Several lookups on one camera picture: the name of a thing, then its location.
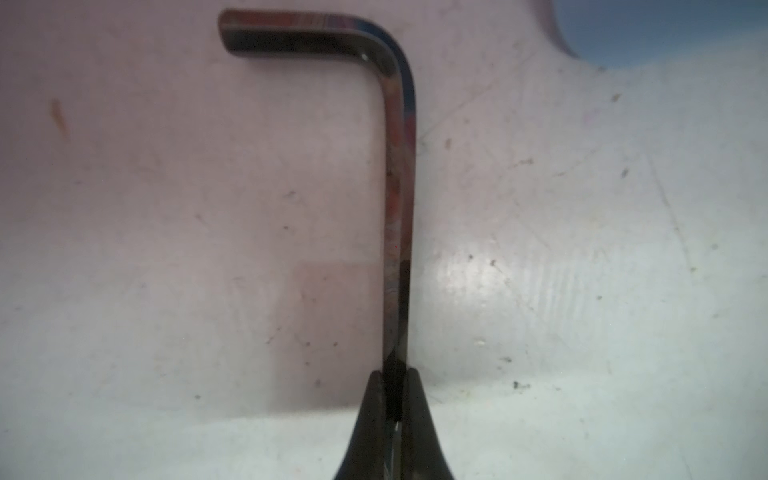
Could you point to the blue plastic tool box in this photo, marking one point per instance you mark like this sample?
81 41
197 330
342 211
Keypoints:
625 33

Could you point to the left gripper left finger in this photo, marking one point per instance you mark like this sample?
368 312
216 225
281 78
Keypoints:
364 457

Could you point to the black hex key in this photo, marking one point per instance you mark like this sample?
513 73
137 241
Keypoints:
280 33

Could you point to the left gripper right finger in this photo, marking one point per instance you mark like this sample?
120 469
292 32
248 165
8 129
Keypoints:
421 453

